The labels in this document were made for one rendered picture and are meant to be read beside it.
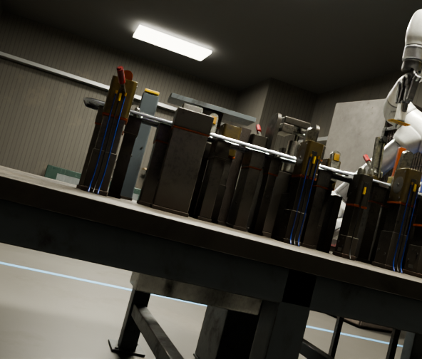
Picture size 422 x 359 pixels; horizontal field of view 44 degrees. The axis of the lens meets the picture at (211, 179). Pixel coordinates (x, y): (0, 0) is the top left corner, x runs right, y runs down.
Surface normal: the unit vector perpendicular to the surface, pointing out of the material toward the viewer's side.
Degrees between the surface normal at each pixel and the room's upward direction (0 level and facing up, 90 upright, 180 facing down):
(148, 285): 90
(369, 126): 90
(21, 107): 90
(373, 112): 90
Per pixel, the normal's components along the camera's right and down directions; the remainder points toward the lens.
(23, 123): 0.29, 0.01
